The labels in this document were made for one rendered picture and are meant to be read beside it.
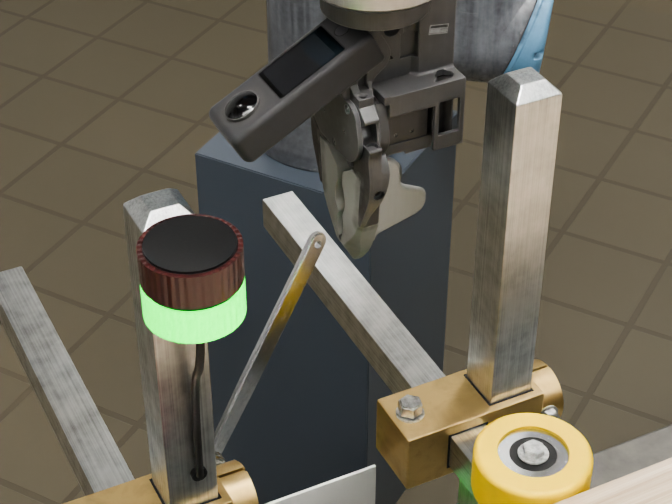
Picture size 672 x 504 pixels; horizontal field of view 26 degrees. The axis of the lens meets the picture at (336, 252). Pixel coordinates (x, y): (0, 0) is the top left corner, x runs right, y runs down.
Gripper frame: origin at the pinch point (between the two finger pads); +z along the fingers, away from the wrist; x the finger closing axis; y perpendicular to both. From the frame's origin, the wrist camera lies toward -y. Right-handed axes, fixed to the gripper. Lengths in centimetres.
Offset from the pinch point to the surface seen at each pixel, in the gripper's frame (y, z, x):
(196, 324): -17.1, -10.7, -15.5
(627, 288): 97, 98, 82
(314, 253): -2.6, -0.1, -0.1
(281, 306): -5.8, 2.8, -1.2
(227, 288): -15.1, -12.5, -15.4
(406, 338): 5.6, 11.5, 0.5
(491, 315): 7.0, 2.7, -8.9
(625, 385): 82, 98, 61
